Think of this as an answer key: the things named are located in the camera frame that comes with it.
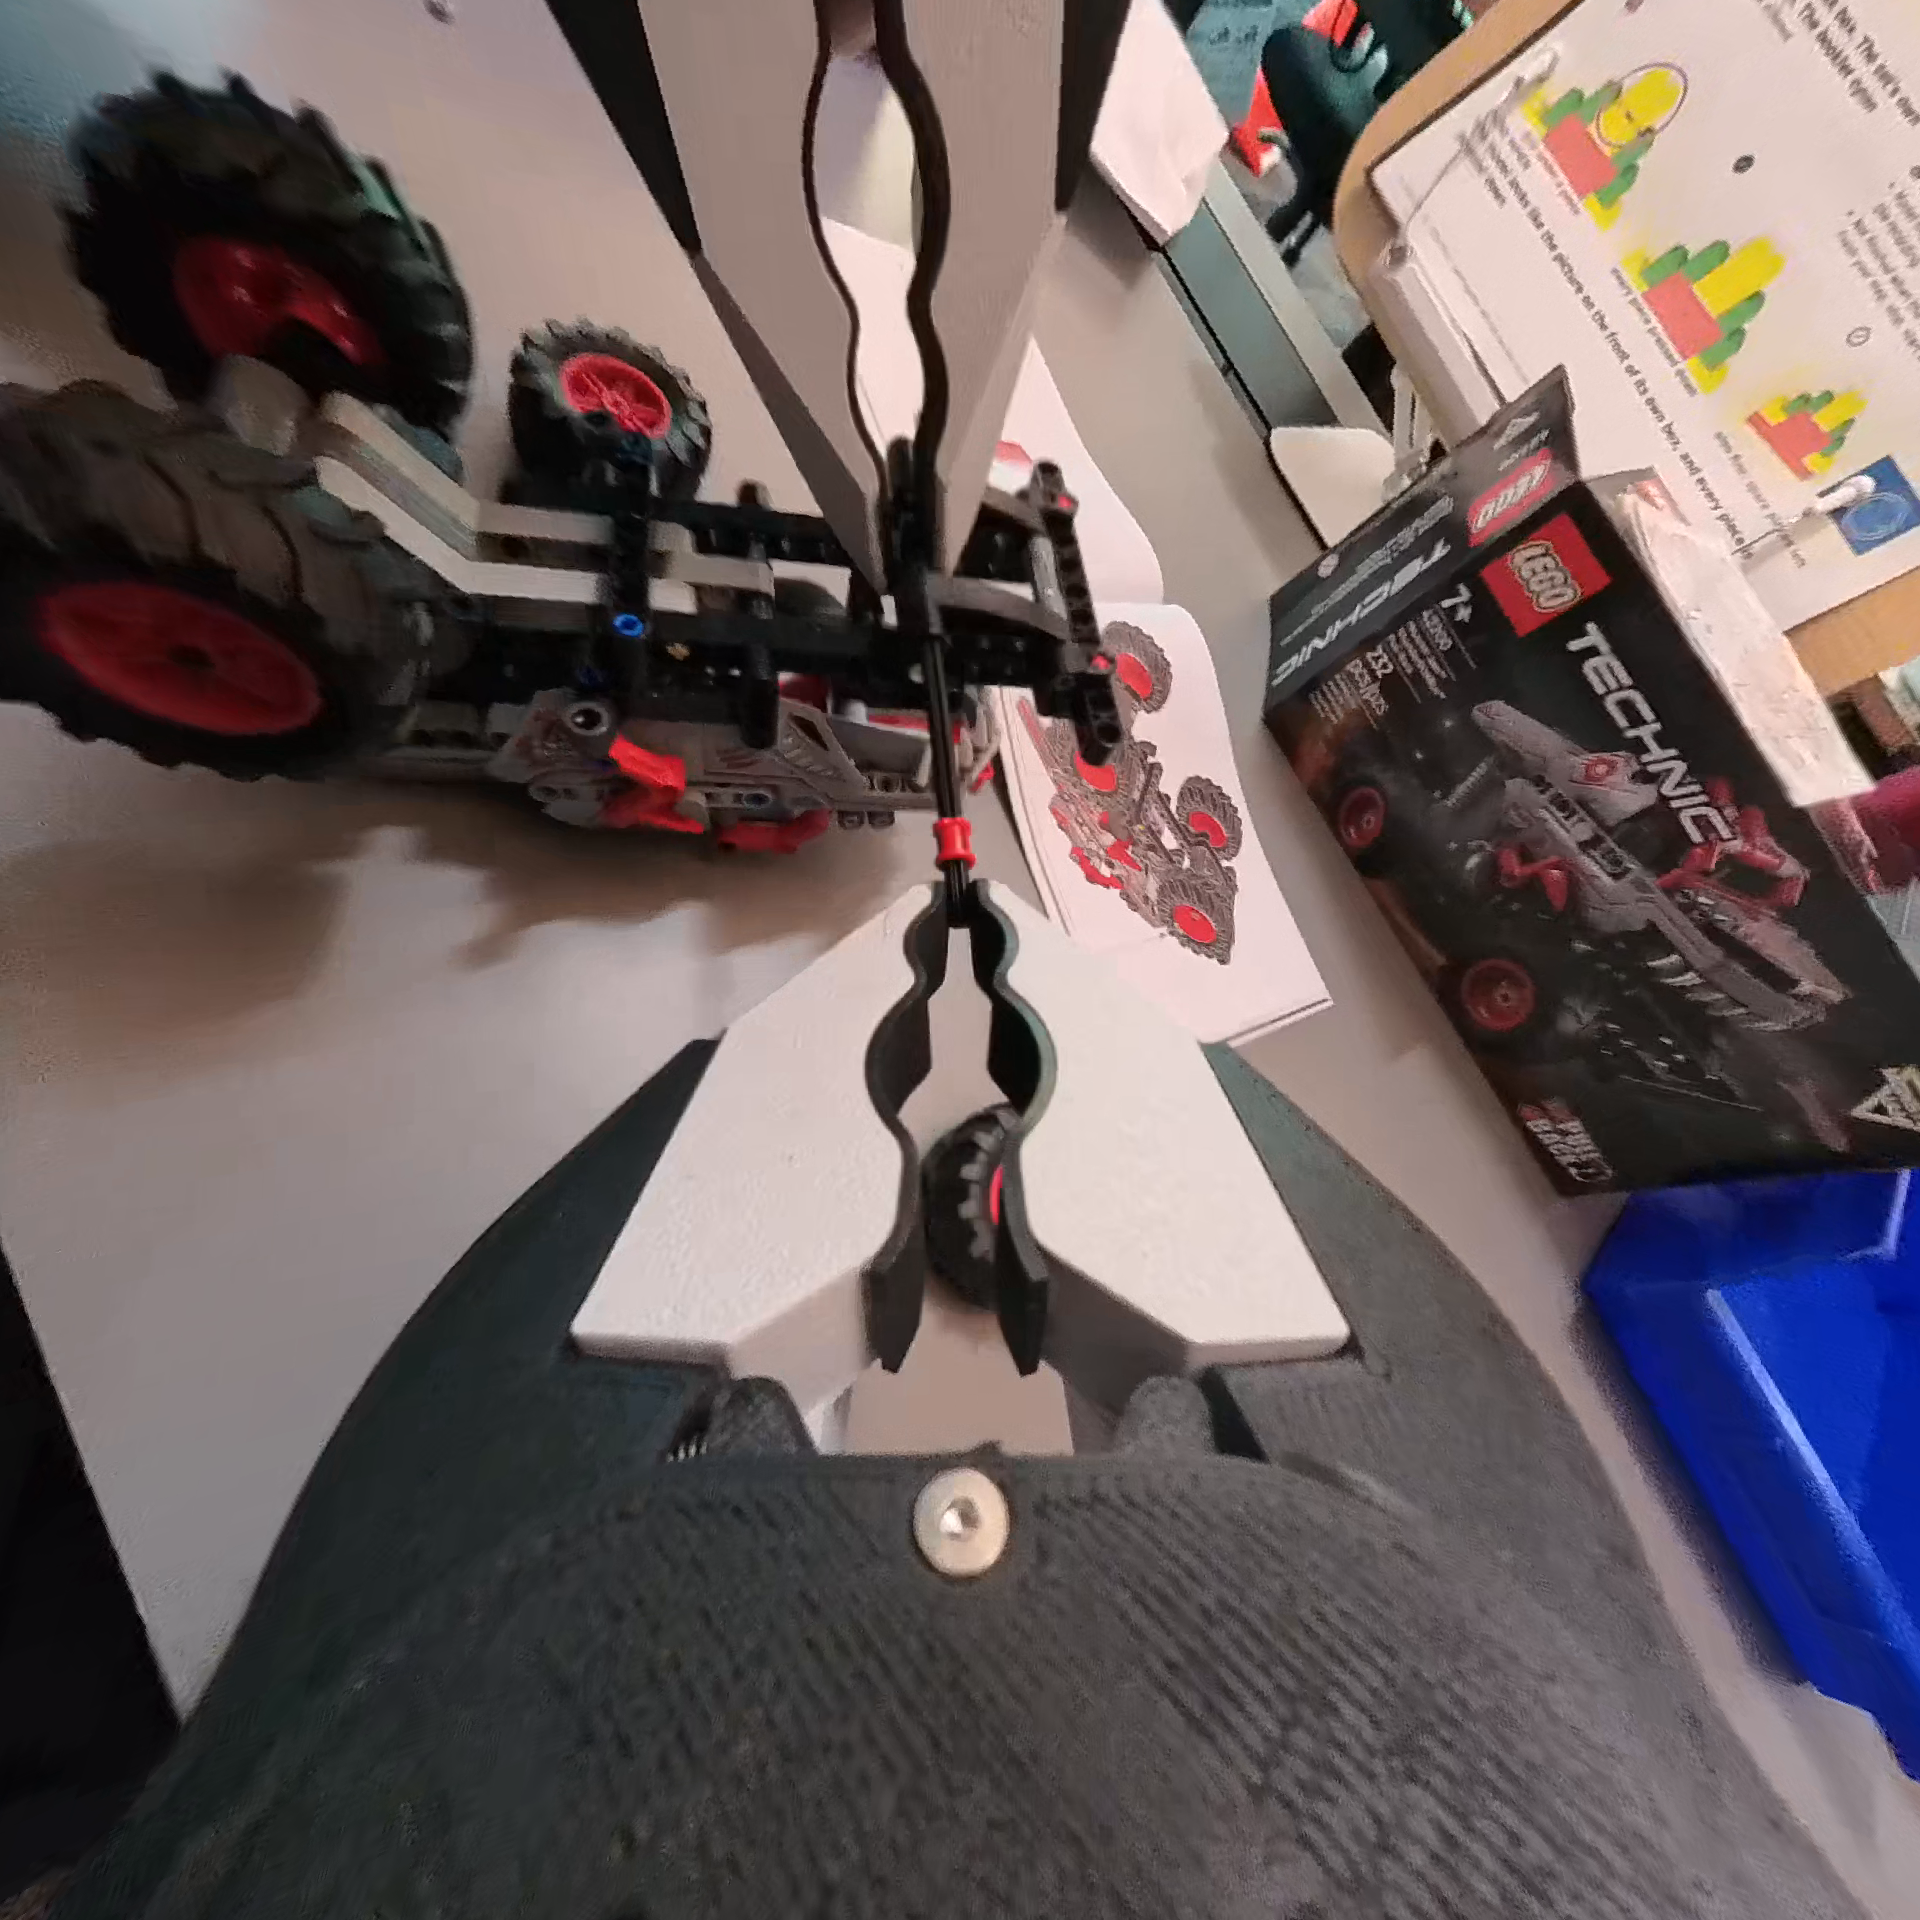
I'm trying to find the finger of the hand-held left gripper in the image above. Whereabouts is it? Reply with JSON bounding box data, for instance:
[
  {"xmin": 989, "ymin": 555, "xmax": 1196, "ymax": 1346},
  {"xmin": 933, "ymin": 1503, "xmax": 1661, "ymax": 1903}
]
[
  {"xmin": 877, "ymin": 0, "xmax": 1085, "ymax": 601},
  {"xmin": 643, "ymin": 0, "xmax": 906, "ymax": 600}
]

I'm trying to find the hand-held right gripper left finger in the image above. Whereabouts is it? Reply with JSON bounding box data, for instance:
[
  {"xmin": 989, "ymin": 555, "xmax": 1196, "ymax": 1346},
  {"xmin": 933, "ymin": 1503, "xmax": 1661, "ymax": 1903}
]
[{"xmin": 570, "ymin": 882, "xmax": 963, "ymax": 1453}]

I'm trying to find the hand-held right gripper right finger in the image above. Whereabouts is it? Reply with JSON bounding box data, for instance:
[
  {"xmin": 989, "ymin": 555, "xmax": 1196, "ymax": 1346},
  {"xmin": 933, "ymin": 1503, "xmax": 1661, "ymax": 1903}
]
[{"xmin": 957, "ymin": 882, "xmax": 1355, "ymax": 1453}]

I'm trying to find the small black wheel red hub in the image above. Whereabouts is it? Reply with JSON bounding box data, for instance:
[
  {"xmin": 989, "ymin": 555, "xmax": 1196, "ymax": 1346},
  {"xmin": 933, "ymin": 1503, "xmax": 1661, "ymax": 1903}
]
[
  {"xmin": 918, "ymin": 1101, "xmax": 1038, "ymax": 1307},
  {"xmin": 507, "ymin": 317, "xmax": 710, "ymax": 505}
]

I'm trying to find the toy brick monster truck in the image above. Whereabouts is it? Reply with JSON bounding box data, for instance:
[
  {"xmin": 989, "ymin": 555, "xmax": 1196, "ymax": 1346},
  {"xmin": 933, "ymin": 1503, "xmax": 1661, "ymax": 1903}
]
[{"xmin": 0, "ymin": 66, "xmax": 1156, "ymax": 865}]

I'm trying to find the black axle with red bush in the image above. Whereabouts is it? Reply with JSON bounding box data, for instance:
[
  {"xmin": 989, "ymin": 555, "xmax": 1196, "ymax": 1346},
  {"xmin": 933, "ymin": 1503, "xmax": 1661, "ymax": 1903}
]
[{"xmin": 914, "ymin": 593, "xmax": 981, "ymax": 909}]

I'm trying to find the grey desk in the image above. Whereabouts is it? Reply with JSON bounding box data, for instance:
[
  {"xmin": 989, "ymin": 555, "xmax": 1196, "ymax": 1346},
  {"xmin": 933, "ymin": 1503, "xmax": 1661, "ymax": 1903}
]
[{"xmin": 0, "ymin": 0, "xmax": 1920, "ymax": 1920}]

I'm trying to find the folded white paper leaflet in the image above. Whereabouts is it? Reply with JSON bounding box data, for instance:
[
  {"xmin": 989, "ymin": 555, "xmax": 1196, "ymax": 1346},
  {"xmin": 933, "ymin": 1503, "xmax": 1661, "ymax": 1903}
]
[{"xmin": 1088, "ymin": 0, "xmax": 1232, "ymax": 242}]

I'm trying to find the open instruction booklet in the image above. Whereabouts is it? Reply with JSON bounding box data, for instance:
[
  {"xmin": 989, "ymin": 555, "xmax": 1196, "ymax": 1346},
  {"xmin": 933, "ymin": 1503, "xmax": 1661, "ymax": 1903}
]
[{"xmin": 822, "ymin": 218, "xmax": 1335, "ymax": 1047}]

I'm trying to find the black office chair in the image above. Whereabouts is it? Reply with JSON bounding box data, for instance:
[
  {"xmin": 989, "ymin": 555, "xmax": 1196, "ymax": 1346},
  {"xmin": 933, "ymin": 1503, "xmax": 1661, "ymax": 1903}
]
[{"xmin": 1258, "ymin": 0, "xmax": 1442, "ymax": 227}]

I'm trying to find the instruction sheet on board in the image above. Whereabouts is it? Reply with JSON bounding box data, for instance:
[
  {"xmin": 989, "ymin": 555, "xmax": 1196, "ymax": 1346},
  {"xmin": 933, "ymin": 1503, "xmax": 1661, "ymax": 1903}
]
[{"xmin": 1335, "ymin": 0, "xmax": 1920, "ymax": 683}]

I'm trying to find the white board stand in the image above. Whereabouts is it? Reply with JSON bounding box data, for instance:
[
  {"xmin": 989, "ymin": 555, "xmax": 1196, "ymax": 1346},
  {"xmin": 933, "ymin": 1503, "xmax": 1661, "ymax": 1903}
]
[{"xmin": 1266, "ymin": 248, "xmax": 1502, "ymax": 548}]

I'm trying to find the black toy set box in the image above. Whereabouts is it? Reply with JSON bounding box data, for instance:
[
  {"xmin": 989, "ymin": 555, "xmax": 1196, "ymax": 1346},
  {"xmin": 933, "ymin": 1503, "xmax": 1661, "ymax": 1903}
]
[{"xmin": 1263, "ymin": 369, "xmax": 1920, "ymax": 1197}]

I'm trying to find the blue storage bin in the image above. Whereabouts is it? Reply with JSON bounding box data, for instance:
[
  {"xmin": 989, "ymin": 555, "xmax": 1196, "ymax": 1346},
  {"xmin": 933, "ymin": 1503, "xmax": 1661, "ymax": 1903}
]
[{"xmin": 1582, "ymin": 1171, "xmax": 1920, "ymax": 1779}]

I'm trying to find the printed brick instruction sheet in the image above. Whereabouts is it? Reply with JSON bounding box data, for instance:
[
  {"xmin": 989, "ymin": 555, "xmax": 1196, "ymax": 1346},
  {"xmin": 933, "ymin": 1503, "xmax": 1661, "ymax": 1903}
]
[{"xmin": 1371, "ymin": 0, "xmax": 1920, "ymax": 634}]

